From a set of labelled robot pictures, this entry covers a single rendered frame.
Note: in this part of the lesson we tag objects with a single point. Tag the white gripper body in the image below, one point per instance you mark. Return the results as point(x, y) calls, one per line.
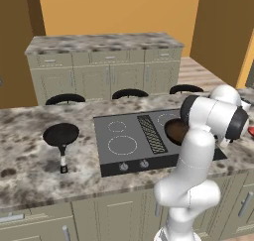
point(222, 142)

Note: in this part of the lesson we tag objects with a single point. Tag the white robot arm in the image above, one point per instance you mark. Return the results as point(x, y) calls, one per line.
point(195, 172)

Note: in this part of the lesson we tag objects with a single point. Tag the red tomato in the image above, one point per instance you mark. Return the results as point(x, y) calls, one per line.
point(251, 131)

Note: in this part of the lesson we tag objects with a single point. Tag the brown frying pan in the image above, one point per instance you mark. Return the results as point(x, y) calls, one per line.
point(174, 131)

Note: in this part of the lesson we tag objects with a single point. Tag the beige cupboard door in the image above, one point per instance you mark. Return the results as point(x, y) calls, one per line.
point(246, 225)
point(33, 233)
point(225, 202)
point(112, 215)

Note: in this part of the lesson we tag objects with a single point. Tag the black stool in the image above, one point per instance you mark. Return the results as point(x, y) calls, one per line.
point(65, 98)
point(186, 88)
point(130, 93)

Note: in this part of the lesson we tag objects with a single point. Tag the grey hob knob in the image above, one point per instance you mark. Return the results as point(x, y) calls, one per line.
point(123, 166)
point(144, 163)

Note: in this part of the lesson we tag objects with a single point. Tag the dark grey hob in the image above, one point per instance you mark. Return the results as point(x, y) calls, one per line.
point(125, 142)

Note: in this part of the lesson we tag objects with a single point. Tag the beige marble-topped cupboard run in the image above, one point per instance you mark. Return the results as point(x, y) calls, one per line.
point(99, 69)

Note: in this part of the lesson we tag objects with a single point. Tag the black frying pan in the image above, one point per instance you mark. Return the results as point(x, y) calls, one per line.
point(61, 134)

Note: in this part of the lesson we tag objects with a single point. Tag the beige drawer front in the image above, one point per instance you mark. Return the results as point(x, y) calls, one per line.
point(43, 215)

